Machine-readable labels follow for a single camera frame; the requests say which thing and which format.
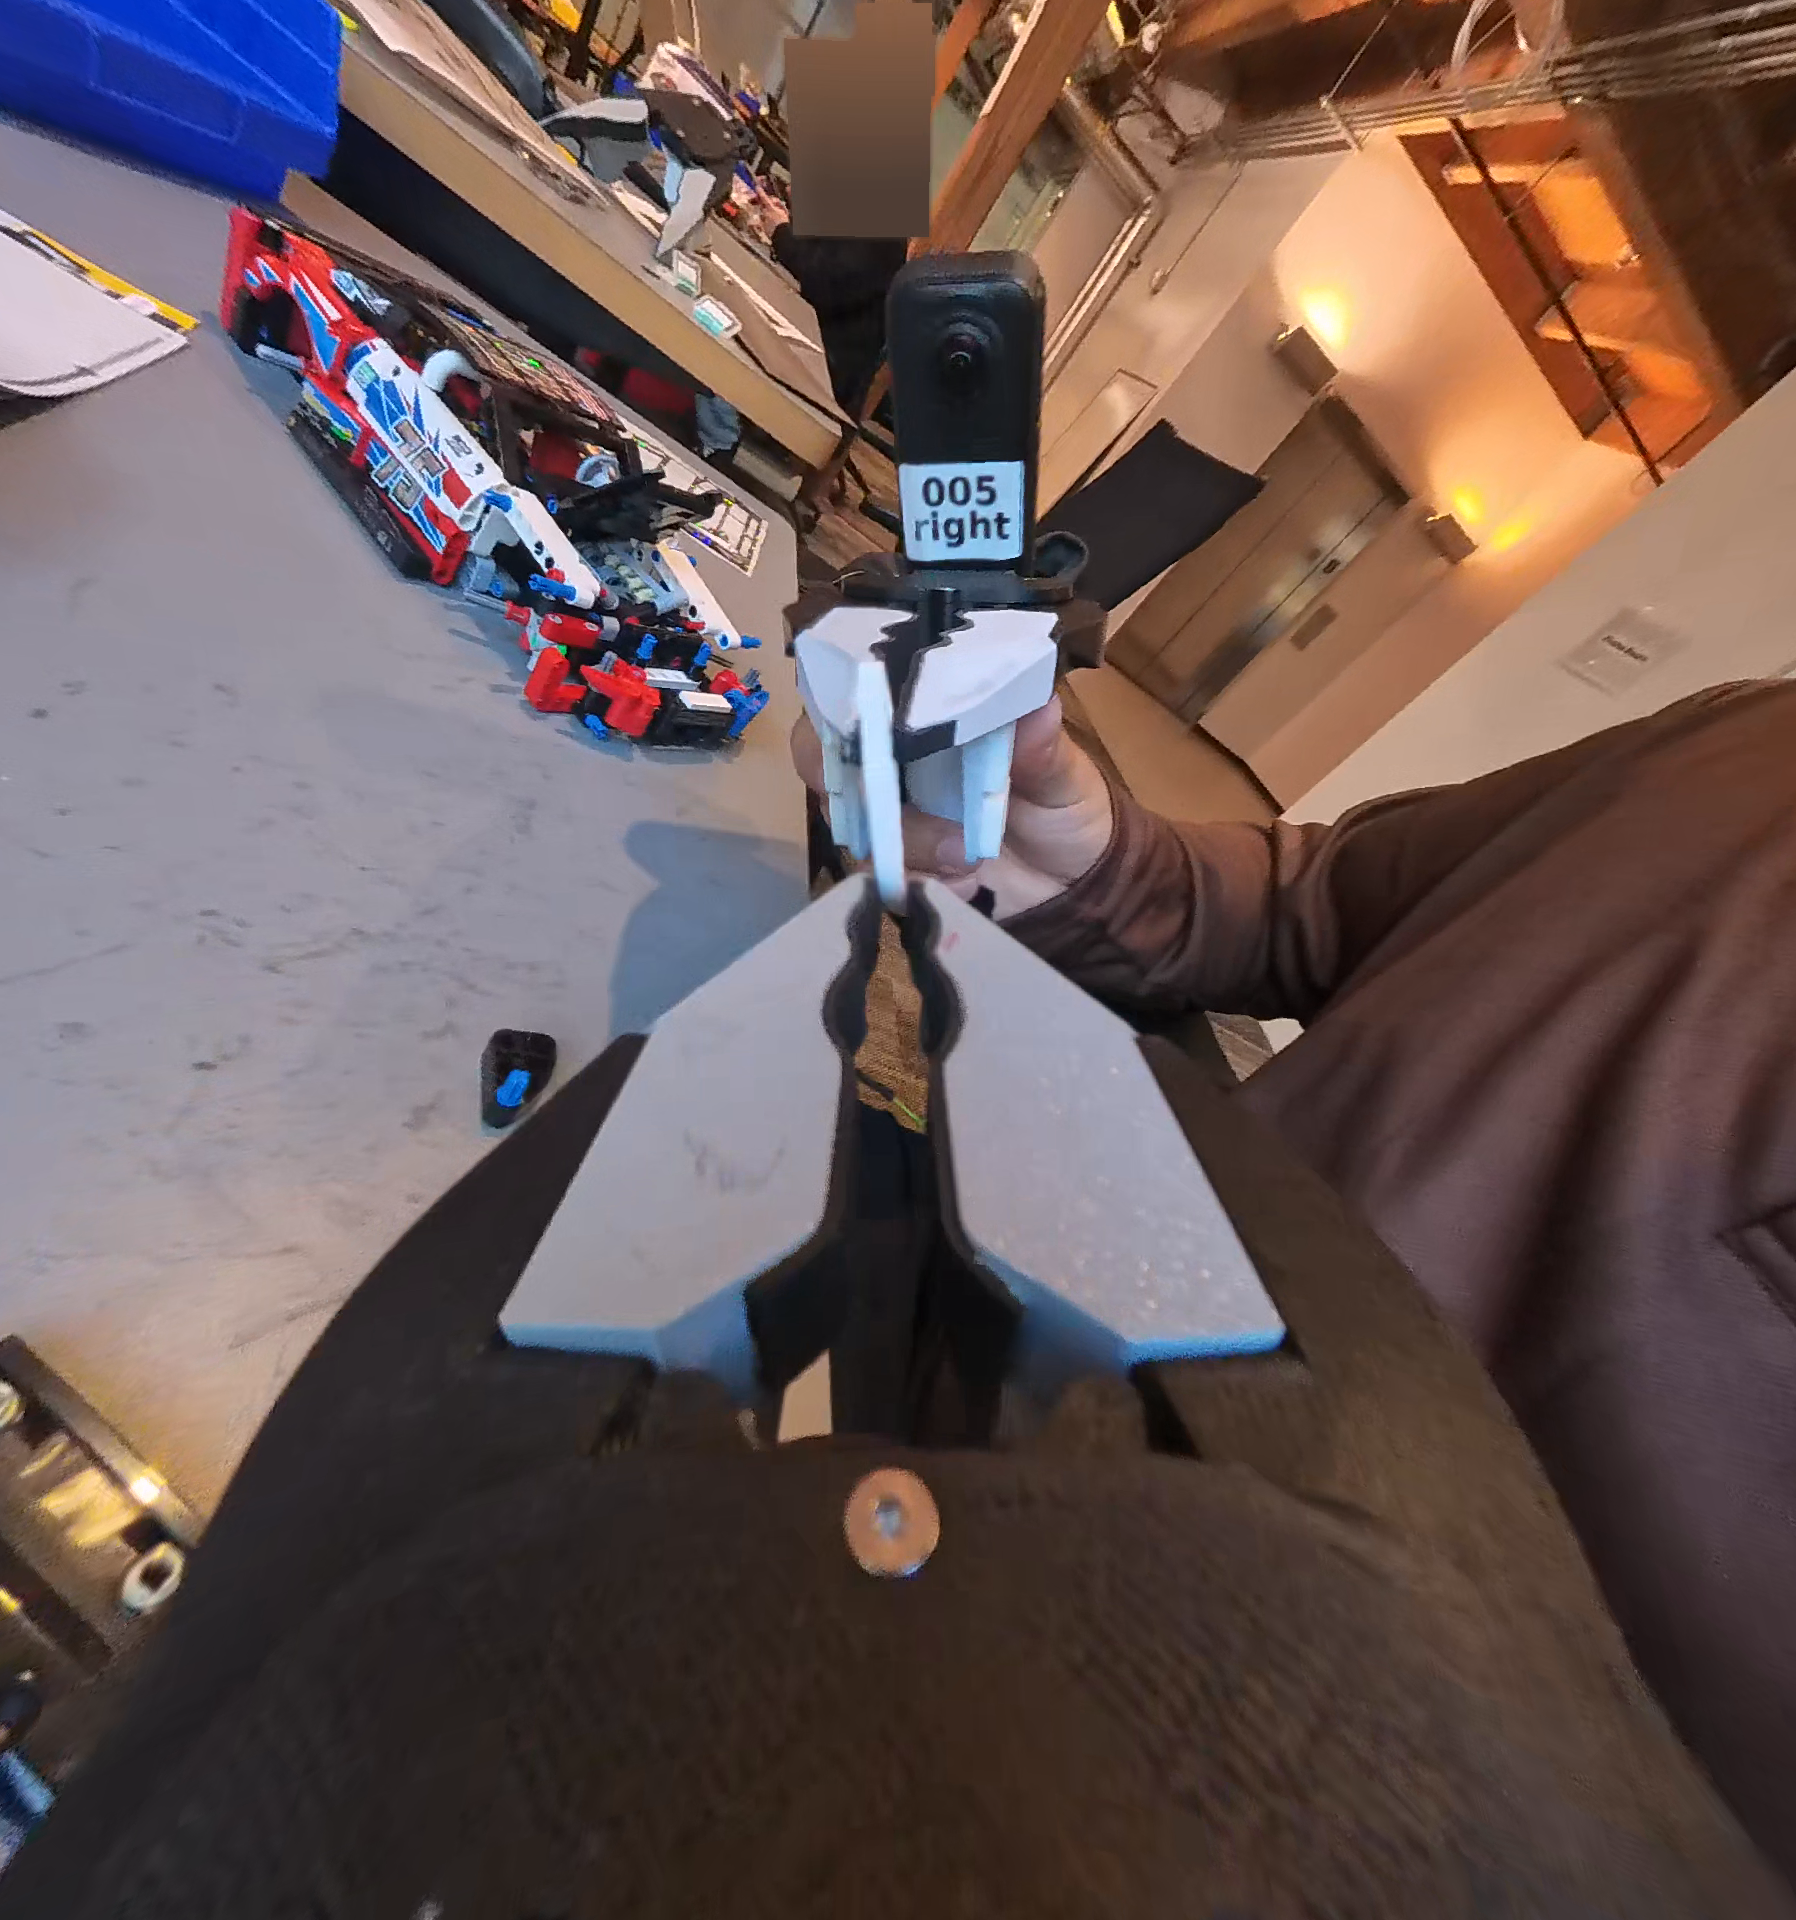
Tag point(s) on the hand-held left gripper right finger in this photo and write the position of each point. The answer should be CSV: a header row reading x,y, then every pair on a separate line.
x,y
1109,1185

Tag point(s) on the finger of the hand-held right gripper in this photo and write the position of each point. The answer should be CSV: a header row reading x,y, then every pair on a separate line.
x,y
997,668
826,659

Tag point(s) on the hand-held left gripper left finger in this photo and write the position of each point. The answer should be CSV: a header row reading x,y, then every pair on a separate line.
x,y
658,1199

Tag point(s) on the white curved frame brick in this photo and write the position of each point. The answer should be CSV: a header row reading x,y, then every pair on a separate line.
x,y
884,780

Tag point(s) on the black brick plate assembly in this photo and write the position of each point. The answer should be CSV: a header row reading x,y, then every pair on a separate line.
x,y
45,1502

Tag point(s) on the person's right forearm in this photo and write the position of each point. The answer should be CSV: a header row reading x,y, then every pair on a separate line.
x,y
1365,900

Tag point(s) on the grey desk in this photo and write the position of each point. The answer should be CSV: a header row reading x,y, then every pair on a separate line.
x,y
238,900

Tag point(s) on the person's right hand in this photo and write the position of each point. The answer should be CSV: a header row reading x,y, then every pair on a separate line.
x,y
1056,812

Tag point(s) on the printed sticker sheet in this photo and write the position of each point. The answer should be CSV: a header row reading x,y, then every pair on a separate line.
x,y
727,525

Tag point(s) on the black office chair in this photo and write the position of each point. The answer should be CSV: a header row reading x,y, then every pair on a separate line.
x,y
1155,503

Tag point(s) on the brown double door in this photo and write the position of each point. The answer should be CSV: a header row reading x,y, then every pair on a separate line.
x,y
1259,570

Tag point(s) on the white black device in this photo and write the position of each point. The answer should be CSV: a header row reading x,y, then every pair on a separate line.
x,y
644,150

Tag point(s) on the red white toy car model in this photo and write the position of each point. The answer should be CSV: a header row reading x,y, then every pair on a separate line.
x,y
419,450

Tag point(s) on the wooden work table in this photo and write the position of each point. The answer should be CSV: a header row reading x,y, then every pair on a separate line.
x,y
540,225

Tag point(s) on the person's brown shirt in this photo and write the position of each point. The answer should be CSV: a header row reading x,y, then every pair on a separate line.
x,y
1589,1352

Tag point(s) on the open instruction booklet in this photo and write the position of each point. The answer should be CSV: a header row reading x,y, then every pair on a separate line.
x,y
28,301

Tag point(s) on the blue plastic bin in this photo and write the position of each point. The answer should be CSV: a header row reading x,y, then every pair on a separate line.
x,y
133,75

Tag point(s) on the wooden support post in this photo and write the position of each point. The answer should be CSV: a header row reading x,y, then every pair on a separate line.
x,y
1011,105

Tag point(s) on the wall lamp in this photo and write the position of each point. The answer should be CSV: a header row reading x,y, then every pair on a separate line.
x,y
1454,537
1306,359

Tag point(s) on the white wall sign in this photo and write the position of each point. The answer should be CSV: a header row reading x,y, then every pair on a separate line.
x,y
1626,650

